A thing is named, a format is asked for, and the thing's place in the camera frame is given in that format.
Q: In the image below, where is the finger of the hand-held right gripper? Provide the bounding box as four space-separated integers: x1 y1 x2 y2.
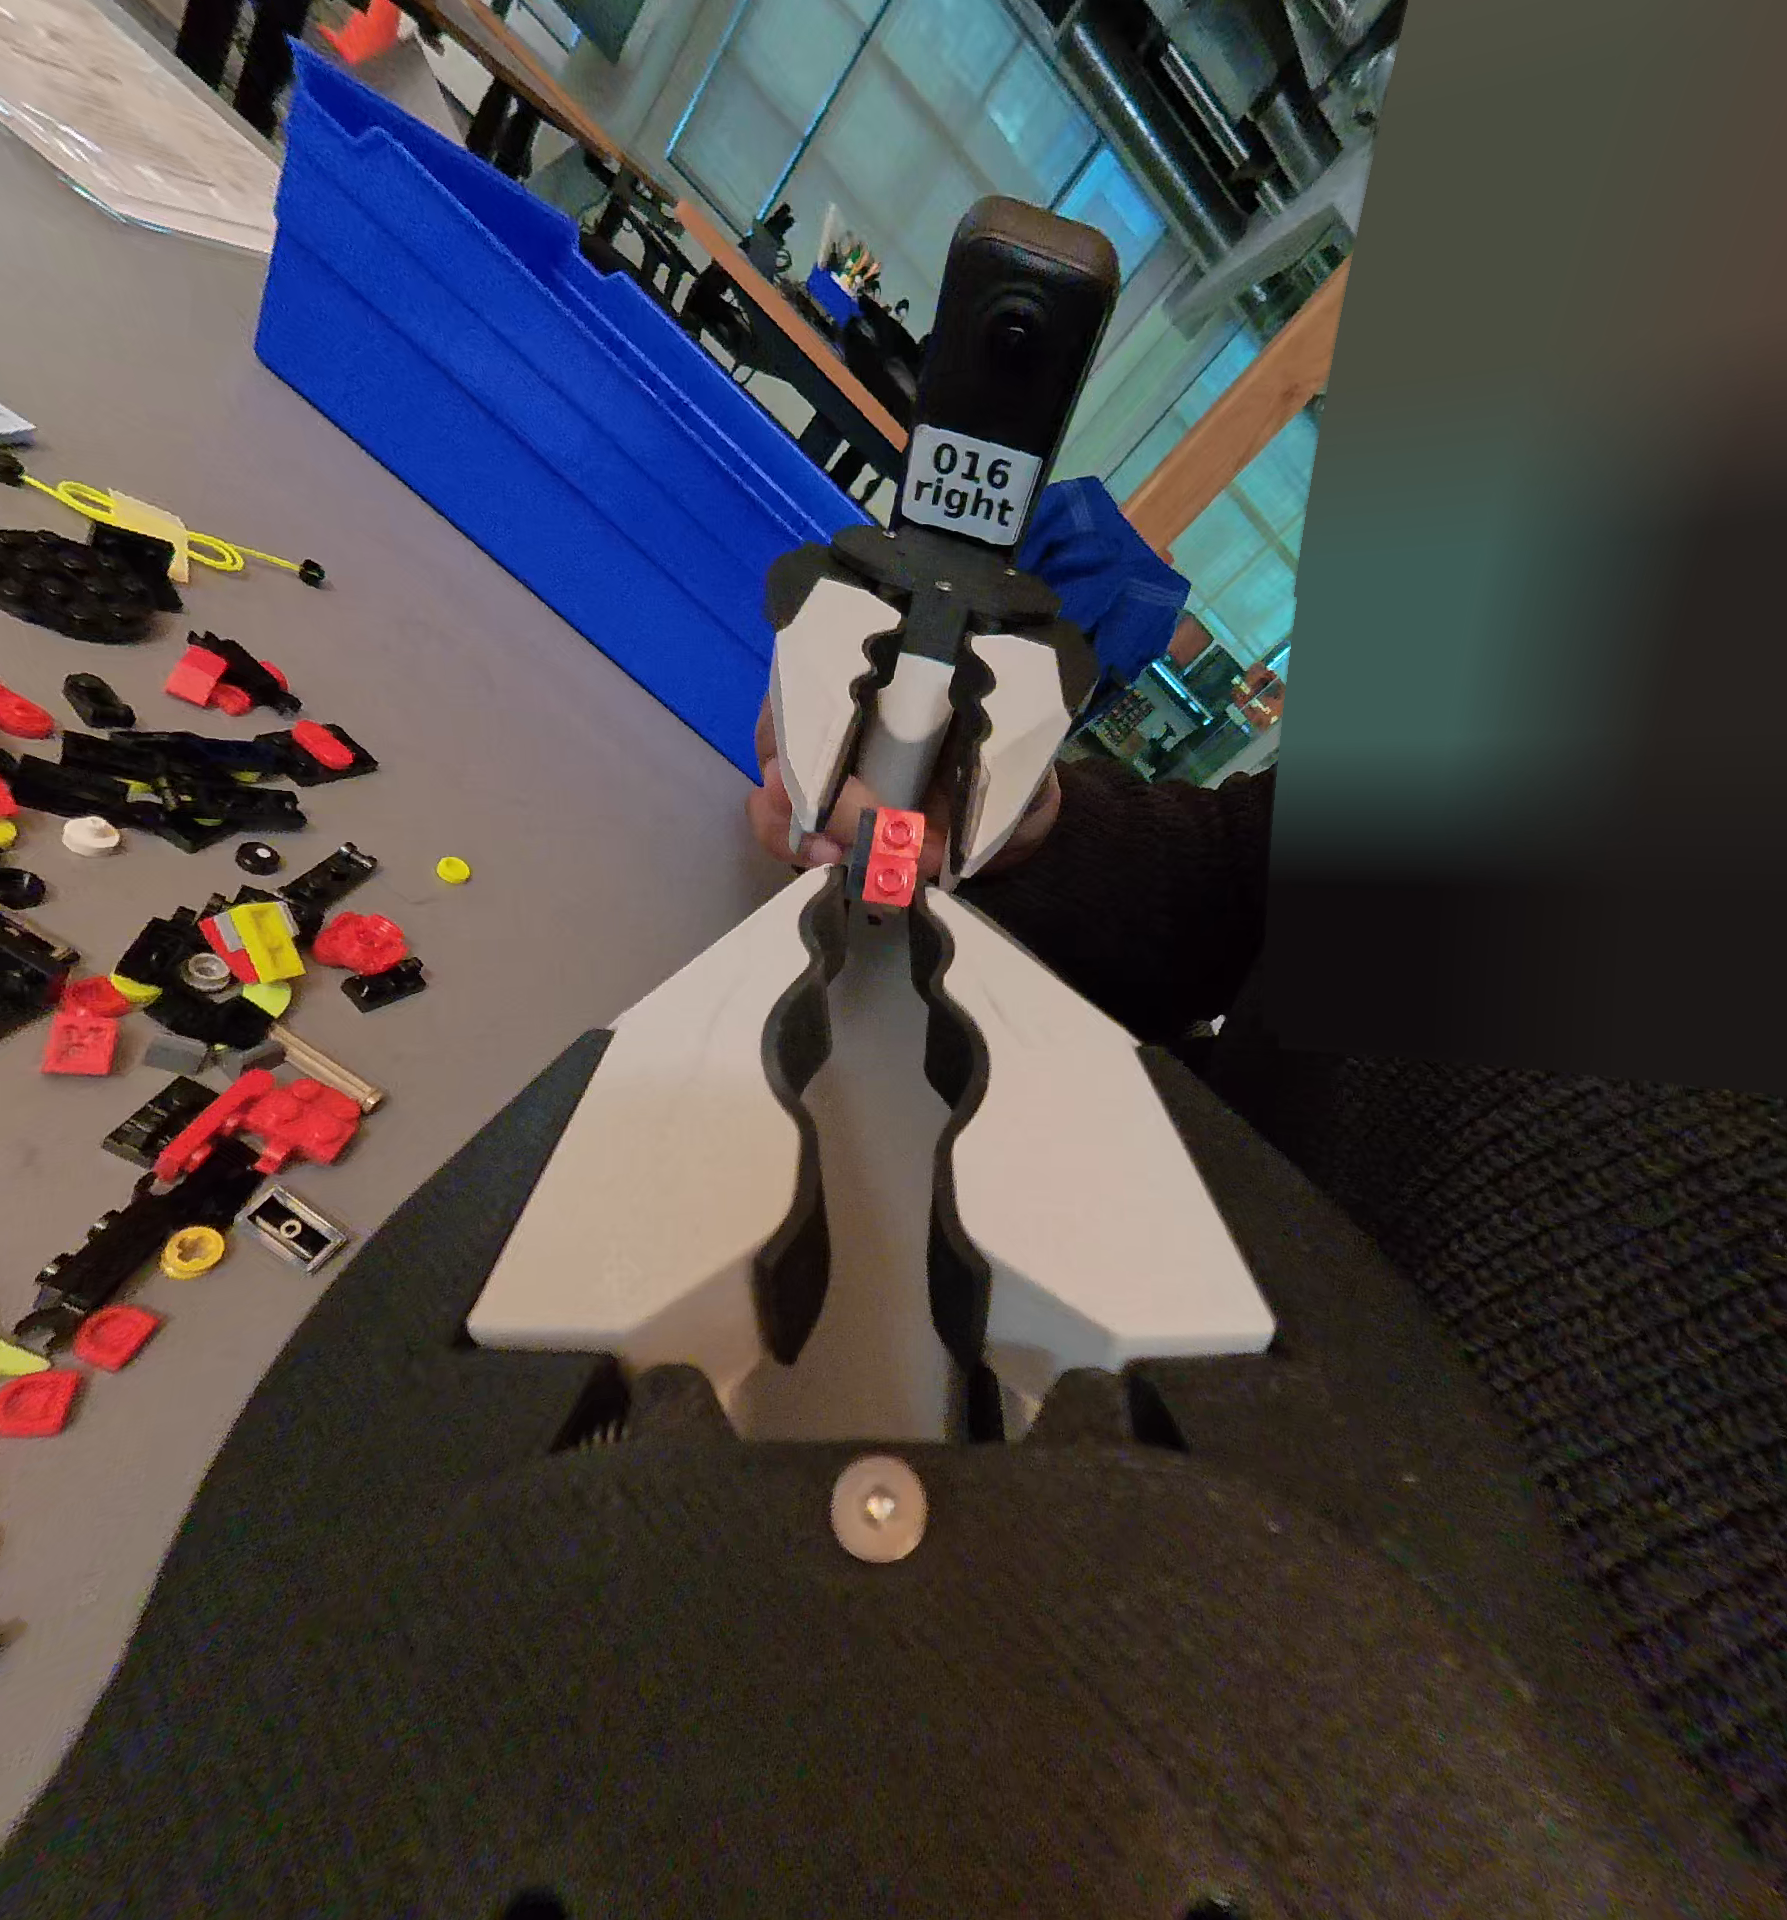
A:
945 625 1076 889
767 574 913 876

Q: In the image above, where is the pile of loose lego pieces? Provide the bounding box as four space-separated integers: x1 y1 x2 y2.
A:
0 629 429 1710

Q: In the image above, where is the blue plastic bin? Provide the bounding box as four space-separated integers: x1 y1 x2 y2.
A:
255 41 1196 786

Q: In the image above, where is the small lego build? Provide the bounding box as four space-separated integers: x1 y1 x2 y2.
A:
844 805 928 941

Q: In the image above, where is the wooden desk with black legs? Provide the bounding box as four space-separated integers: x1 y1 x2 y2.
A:
413 0 913 496

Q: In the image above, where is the person's right forearm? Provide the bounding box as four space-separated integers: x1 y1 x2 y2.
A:
970 756 1280 1051

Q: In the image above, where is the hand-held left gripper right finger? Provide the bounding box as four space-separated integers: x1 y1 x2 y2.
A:
909 886 1280 1423

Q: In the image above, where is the person's right hand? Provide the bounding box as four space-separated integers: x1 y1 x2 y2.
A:
746 748 849 879

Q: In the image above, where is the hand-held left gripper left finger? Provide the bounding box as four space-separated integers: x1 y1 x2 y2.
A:
462 869 854 1411

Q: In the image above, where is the black round lego plate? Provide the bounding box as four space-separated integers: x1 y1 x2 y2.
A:
0 525 184 644

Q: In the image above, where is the yellow string with black ends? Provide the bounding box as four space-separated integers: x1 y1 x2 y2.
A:
0 455 329 587

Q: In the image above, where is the clear plastic sheet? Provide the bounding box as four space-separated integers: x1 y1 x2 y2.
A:
0 0 289 257

